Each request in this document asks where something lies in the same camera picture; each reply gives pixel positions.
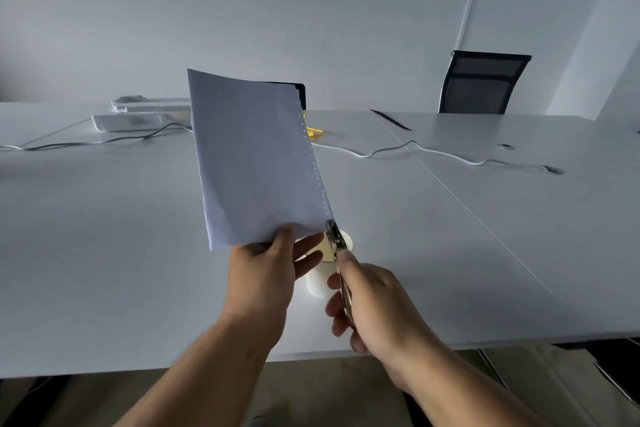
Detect person's right hand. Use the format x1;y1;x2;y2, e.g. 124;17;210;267
325;250;453;391

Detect person's left hand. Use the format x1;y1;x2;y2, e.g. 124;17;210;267
220;224;325;347

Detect metal hole punch pliers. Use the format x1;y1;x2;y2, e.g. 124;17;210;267
325;220;357;328

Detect white paper sheet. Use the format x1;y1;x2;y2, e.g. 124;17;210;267
187;68;335;251

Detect person's right forearm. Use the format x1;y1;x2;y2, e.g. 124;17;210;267
399;348;548;427

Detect person's left forearm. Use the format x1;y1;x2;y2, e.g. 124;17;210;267
114;314;274;427

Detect white paper cup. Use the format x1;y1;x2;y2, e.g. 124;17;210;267
294;230;355;299

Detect yellow clip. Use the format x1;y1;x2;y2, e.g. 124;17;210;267
304;113;326;141

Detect metal table leg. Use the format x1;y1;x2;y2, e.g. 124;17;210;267
476;349;512;389

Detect black flat strip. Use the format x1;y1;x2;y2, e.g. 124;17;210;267
369;109;412;131

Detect small white power strip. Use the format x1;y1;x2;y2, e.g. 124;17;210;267
111;96;192;113

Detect large white power strip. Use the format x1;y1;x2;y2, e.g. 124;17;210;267
91;111;193;133

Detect beige cardboard box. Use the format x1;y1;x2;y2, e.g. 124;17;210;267
520;343;640;427

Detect black mesh office chair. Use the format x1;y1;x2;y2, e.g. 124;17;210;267
438;50;533;115

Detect white cable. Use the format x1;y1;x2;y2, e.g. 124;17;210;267
311;139;565;175

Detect grey cable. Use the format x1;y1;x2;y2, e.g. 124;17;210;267
0;122;194;152

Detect white wall cable conduit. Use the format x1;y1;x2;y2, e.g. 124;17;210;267
453;0;475;53

